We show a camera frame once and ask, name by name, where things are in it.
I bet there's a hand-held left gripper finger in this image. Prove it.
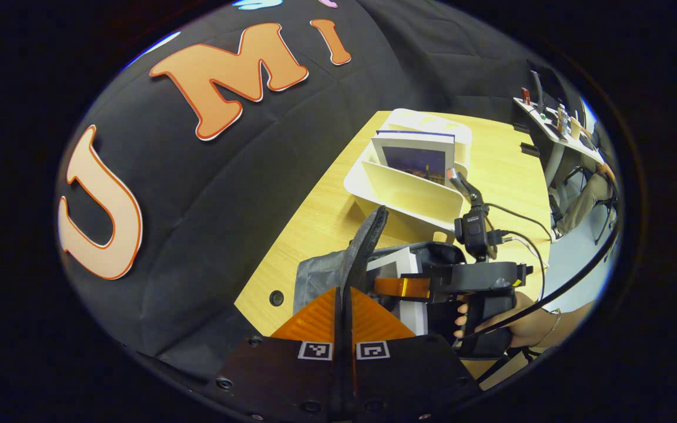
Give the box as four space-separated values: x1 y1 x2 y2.
344 287 480 422
215 287 345 422

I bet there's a portrait cover book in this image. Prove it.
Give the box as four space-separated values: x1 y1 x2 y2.
367 247 431 337

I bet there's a grey schoolbag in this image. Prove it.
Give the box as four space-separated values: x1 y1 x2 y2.
293 206 470 340

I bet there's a white bookshelf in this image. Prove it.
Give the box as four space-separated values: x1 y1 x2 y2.
343 109 473 244

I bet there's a blue painting cover book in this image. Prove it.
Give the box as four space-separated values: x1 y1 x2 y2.
372 130 457 187

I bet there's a white side desk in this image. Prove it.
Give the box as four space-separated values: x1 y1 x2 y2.
513 96 606 189

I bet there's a dark computer monitor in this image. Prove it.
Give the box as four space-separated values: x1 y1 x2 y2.
527 59 587 127

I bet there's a thin black cable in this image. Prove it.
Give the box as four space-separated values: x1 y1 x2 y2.
498 230 547 302
484 203 553 243

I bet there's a thick black cable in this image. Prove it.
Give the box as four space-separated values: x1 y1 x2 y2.
461 226 620 344

